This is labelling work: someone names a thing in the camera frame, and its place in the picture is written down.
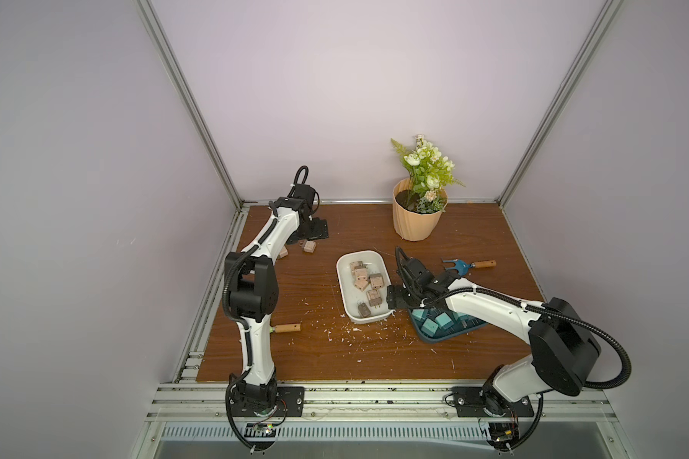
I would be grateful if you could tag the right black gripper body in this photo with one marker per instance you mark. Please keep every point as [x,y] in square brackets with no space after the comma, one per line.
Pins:
[411,274]

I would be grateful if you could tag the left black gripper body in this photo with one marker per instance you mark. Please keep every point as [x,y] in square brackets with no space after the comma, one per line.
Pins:
[311,229]

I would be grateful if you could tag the teal plastic storage box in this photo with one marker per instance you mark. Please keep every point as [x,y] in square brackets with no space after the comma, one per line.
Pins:
[464,324]

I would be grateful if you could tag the white plastic storage box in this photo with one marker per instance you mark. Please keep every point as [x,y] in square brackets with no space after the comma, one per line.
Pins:
[352,296]

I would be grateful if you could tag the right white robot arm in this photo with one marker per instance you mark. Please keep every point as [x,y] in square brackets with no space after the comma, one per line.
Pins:
[563,348]

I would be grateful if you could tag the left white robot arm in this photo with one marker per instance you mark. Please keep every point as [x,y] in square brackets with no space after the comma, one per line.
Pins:
[251,289]

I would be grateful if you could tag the blue garden rake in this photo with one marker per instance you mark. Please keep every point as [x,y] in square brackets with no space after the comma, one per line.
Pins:
[462,268]

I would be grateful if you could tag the beige flower pot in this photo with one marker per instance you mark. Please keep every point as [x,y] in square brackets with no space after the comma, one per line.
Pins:
[411,226]

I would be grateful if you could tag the artificial green white flowers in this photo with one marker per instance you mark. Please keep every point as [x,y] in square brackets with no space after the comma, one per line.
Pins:
[430,172]

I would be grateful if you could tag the green garden fork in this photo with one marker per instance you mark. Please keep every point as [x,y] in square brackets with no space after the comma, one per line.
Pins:
[286,328]

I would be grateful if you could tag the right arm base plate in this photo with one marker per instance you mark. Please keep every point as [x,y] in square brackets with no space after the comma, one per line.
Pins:
[474,402]

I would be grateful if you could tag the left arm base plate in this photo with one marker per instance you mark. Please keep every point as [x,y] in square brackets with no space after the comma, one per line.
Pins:
[255,402]

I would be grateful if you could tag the aluminium front rail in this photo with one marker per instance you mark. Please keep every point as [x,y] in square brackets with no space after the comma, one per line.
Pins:
[410,401]

